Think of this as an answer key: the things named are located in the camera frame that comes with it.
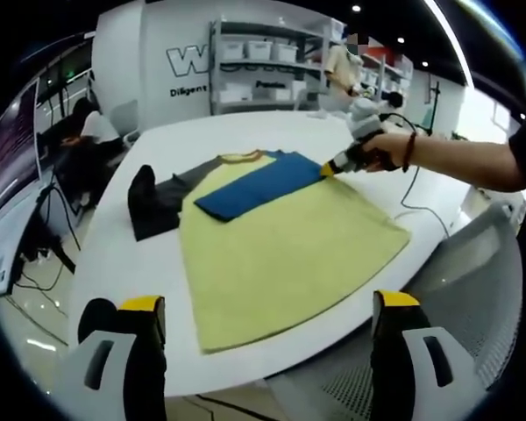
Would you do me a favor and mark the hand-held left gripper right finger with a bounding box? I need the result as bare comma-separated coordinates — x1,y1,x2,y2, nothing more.
370,289,492,421

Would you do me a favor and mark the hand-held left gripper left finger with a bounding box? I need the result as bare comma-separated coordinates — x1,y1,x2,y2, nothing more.
54,296,167,421

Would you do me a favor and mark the yellow blue grey garment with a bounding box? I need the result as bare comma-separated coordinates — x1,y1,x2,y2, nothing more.
127,148,412,355

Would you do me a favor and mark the person's right hand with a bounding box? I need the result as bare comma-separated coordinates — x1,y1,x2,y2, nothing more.
363,132,416,172

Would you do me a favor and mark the black oval table grommet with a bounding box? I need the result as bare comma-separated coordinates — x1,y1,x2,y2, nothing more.
77,297,120,347

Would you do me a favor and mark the black tripod stand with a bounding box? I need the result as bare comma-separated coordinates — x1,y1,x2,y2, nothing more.
424,81,442,132

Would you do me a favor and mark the grey mesh office chair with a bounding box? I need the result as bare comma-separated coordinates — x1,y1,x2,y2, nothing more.
267,201,525,421

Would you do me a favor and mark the white storage bin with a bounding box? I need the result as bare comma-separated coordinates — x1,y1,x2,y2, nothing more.
245,40,275,61
274,42,299,62
221,41,249,61

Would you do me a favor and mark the grey metal shelving rack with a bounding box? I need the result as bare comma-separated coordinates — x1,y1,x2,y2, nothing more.
208,19,347,116

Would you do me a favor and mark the large computer monitor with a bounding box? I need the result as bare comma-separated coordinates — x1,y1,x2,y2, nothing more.
0,81,45,211

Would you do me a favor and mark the red bead bracelet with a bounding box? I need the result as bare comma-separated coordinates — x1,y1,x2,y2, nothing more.
402,131,418,173

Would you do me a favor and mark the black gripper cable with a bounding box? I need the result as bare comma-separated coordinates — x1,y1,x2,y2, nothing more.
376,112,452,238

